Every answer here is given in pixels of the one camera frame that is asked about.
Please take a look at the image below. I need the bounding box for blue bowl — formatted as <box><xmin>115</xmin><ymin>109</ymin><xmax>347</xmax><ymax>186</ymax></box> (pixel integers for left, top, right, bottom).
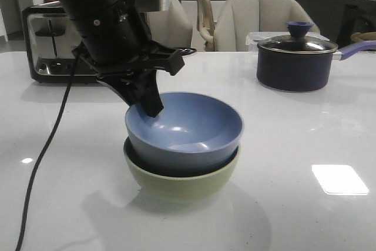
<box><xmin>125</xmin><ymin>92</ymin><xmax>244</xmax><ymax>177</ymax></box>

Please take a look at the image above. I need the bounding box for beige armchair behind toaster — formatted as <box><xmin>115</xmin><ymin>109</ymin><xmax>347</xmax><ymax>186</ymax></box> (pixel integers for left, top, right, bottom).
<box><xmin>146</xmin><ymin>0</ymin><xmax>193</xmax><ymax>48</ymax></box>

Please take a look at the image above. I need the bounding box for green bowl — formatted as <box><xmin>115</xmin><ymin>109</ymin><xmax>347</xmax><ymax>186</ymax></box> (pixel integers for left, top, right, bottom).
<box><xmin>123</xmin><ymin>139</ymin><xmax>240</xmax><ymax>203</ymax></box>

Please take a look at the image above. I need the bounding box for glass pot lid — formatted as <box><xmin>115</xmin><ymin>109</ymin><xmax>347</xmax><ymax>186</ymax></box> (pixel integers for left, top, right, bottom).
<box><xmin>257</xmin><ymin>21</ymin><xmax>338</xmax><ymax>55</ymax></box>

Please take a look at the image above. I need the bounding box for beige plastic chair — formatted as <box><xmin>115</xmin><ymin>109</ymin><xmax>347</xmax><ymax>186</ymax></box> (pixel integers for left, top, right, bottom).
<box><xmin>196</xmin><ymin>0</ymin><xmax>215</xmax><ymax>52</ymax></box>

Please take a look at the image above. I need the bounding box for clear plastic container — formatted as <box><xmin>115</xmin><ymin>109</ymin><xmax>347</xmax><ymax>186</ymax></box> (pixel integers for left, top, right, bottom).
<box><xmin>246</xmin><ymin>31</ymin><xmax>330</xmax><ymax>52</ymax></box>

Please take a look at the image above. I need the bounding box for dark blue saucepan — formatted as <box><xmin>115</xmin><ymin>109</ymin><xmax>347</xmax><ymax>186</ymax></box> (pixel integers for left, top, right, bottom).
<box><xmin>256</xmin><ymin>41</ymin><xmax>375</xmax><ymax>92</ymax></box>

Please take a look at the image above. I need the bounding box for beige armchair on right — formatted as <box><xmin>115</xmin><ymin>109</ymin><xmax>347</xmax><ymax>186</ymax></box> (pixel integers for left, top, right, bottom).
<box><xmin>214</xmin><ymin>0</ymin><xmax>313</xmax><ymax>52</ymax></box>

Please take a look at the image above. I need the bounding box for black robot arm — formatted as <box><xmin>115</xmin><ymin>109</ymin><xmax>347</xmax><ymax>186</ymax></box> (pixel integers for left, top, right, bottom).
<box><xmin>59</xmin><ymin>0</ymin><xmax>184</xmax><ymax>117</ymax></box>

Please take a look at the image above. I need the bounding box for black and chrome toaster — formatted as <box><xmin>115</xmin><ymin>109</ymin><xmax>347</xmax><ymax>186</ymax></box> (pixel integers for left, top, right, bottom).
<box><xmin>22</xmin><ymin>1</ymin><xmax>81</xmax><ymax>83</ymax></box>

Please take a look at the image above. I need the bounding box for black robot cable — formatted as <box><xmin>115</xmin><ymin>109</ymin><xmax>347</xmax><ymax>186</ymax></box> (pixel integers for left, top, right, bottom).
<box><xmin>14</xmin><ymin>53</ymin><xmax>82</xmax><ymax>251</ymax></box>

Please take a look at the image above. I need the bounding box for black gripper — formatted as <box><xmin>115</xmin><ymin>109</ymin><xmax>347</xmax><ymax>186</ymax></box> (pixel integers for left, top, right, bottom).
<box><xmin>72</xmin><ymin>41</ymin><xmax>184</xmax><ymax>118</ymax></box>

